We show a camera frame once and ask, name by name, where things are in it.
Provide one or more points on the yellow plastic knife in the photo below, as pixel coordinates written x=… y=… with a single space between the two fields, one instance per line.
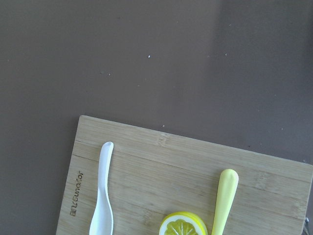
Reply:
x=227 y=188

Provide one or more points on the yellow lemon slice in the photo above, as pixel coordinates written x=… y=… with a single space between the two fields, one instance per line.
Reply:
x=183 y=223

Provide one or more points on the bamboo cutting board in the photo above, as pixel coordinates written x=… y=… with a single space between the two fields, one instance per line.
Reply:
x=153 y=174

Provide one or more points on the white ceramic spoon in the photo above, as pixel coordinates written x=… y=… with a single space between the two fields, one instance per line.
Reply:
x=102 y=220

